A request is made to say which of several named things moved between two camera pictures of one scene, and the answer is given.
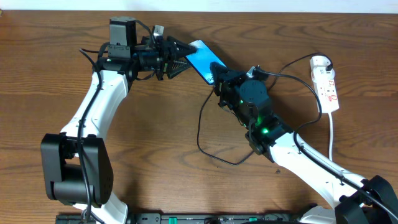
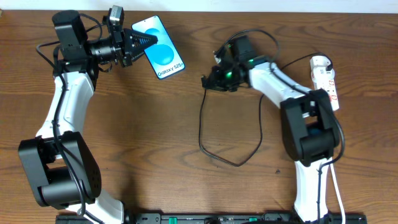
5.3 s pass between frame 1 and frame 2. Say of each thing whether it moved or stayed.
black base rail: stayed
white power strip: stayed
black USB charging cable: moved
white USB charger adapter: stayed
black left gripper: moved
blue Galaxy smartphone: moved
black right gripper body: moved
